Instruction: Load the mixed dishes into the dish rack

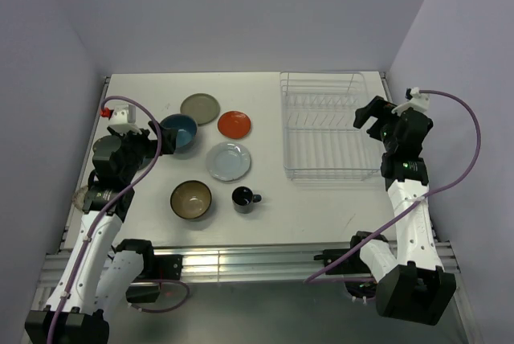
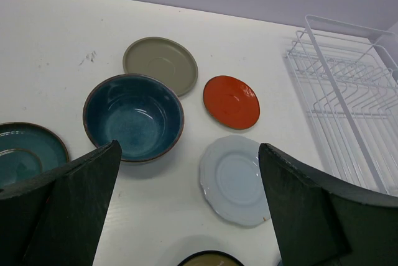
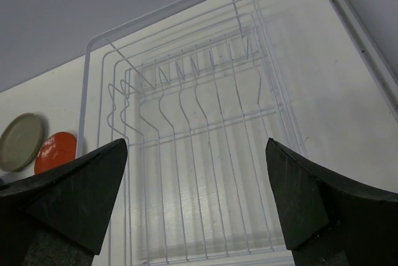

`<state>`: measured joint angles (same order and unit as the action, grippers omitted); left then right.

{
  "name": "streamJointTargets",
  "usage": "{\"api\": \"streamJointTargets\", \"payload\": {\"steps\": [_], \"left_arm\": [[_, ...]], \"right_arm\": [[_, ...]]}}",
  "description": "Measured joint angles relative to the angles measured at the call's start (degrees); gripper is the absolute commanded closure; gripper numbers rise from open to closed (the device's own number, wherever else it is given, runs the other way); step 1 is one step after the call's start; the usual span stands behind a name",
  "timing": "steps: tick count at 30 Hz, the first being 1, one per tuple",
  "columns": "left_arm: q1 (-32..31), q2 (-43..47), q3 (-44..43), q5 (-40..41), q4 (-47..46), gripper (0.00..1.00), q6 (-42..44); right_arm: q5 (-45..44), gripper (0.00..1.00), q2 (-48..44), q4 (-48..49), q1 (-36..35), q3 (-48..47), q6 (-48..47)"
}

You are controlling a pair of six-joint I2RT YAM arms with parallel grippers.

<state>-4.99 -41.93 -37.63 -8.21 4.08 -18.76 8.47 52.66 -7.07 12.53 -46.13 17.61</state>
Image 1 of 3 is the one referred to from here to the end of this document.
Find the blue ceramic bowl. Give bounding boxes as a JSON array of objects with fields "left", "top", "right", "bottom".
[{"left": 160, "top": 113, "right": 198, "bottom": 154}]

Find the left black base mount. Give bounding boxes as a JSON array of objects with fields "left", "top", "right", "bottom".
[{"left": 125, "top": 255, "right": 183, "bottom": 304}]

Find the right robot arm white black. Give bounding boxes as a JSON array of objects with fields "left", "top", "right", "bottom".
[{"left": 347, "top": 96, "right": 456, "bottom": 326}]

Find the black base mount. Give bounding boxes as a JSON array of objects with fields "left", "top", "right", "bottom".
[
  {"left": 125, "top": 255, "right": 183, "bottom": 304},
  {"left": 313, "top": 248, "right": 365, "bottom": 276}
]

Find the orange saucer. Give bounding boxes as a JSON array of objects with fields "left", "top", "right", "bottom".
[{"left": 217, "top": 111, "right": 251, "bottom": 140}]

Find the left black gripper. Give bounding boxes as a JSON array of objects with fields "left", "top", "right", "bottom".
[{"left": 108, "top": 120, "right": 177, "bottom": 182}]

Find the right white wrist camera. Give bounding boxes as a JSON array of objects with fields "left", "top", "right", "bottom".
[{"left": 392, "top": 88, "right": 430, "bottom": 116}]

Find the teal dark saucer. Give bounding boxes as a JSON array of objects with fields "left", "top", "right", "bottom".
[{"left": 92, "top": 136, "right": 111, "bottom": 159}]

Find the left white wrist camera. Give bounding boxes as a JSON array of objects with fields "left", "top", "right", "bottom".
[{"left": 100, "top": 104, "right": 141, "bottom": 136}]

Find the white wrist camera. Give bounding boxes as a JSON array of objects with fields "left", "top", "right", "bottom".
[
  {"left": 392, "top": 88, "right": 430, "bottom": 116},
  {"left": 100, "top": 104, "right": 141, "bottom": 136}
]

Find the beige interior dark bowl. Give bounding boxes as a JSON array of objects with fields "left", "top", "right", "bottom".
[{"left": 169, "top": 180, "right": 213, "bottom": 220}]

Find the grey round plate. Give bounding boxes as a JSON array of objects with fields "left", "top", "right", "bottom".
[{"left": 180, "top": 93, "right": 220, "bottom": 125}]

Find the dark blue mug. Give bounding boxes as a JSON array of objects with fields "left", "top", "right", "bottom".
[{"left": 231, "top": 186, "right": 262, "bottom": 214}]

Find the white wire dish rack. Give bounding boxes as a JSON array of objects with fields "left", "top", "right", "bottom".
[{"left": 279, "top": 72, "right": 382, "bottom": 181}]

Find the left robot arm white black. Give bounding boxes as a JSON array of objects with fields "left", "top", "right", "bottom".
[{"left": 25, "top": 124, "right": 177, "bottom": 343}]

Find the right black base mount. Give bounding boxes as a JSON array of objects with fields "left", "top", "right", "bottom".
[{"left": 313, "top": 248, "right": 365, "bottom": 276}]

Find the light blue scalloped plate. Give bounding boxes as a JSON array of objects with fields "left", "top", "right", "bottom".
[{"left": 206, "top": 141, "right": 251, "bottom": 182}]

